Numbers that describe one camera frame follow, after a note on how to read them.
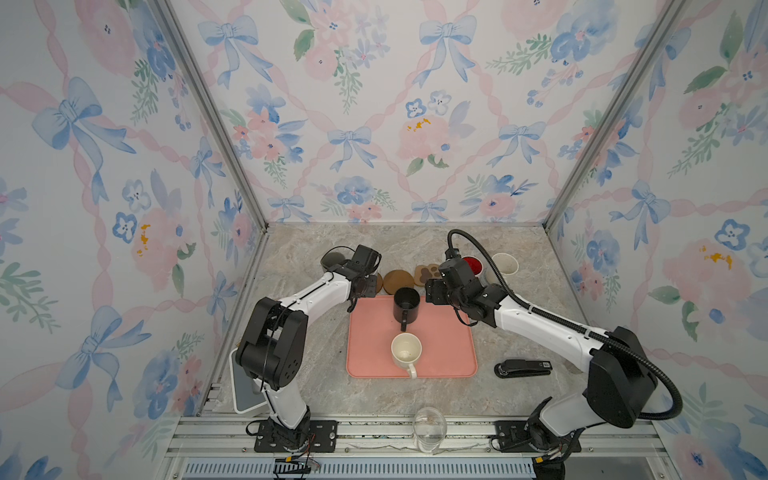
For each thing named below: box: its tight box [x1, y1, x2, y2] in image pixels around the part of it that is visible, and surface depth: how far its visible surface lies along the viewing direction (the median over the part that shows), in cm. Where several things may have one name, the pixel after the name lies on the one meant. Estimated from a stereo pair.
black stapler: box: [494, 359, 553, 379], surface depth 85 cm
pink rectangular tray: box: [346, 295, 478, 378], surface depth 88 cm
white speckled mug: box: [492, 252, 520, 275], surface depth 101 cm
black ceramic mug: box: [393, 286, 421, 332], surface depth 92 cm
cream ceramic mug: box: [390, 332, 423, 379], surface depth 81 cm
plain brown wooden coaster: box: [383, 269, 415, 295], surface depth 106 cm
